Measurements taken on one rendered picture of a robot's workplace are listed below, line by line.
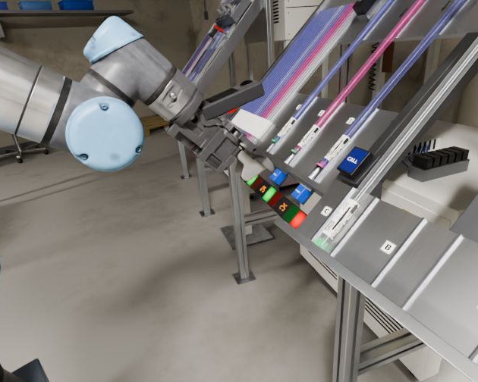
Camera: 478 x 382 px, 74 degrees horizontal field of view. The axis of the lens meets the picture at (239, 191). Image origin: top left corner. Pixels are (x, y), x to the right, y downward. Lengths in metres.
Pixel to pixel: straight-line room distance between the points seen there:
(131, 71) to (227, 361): 1.01
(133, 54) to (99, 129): 0.18
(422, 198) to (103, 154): 0.74
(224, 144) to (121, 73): 0.19
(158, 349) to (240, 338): 0.31
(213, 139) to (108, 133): 0.22
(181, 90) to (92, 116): 0.20
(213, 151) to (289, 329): 0.93
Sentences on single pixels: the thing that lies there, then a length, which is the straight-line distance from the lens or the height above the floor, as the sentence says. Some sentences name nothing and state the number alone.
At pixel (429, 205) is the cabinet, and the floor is 0.60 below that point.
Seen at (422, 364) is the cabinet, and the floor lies 0.13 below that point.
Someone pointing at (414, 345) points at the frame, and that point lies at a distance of 0.95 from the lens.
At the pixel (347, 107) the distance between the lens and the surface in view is 0.77.
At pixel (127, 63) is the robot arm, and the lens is 0.49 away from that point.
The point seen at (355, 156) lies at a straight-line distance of 0.58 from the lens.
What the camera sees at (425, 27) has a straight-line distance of 0.83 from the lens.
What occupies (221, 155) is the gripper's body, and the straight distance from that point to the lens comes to 0.54.
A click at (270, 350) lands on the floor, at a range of 1.26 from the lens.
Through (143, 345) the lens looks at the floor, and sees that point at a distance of 1.37.
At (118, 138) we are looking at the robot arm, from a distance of 0.35.
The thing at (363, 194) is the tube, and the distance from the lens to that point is 0.46.
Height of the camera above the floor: 0.98
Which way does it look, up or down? 24 degrees down
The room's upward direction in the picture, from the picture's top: 5 degrees counter-clockwise
